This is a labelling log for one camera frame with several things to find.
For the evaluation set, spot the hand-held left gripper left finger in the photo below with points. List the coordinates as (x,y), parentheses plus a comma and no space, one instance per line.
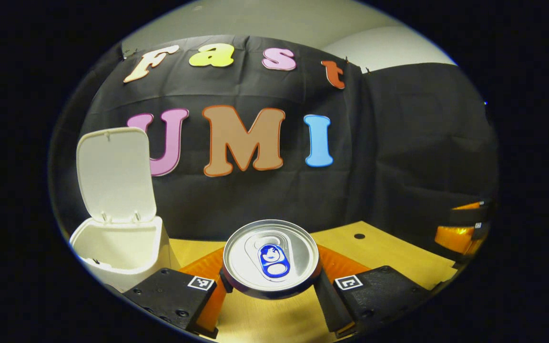
(169,295)

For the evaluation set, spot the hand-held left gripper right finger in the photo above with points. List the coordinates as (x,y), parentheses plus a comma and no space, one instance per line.
(329,305)

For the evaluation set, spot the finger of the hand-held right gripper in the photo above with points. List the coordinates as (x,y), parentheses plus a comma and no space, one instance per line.
(470,214)
(458,238)

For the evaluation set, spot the silver blue pop can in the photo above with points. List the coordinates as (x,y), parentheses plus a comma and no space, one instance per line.
(272,257)

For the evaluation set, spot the white desktop garbage bin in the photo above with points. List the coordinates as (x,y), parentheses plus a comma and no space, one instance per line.
(115,176)

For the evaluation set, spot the wooden desktop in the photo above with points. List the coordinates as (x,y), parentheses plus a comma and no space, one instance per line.
(389,252)

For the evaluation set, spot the black backdrop cloth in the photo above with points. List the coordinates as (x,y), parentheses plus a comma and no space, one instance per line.
(398,157)

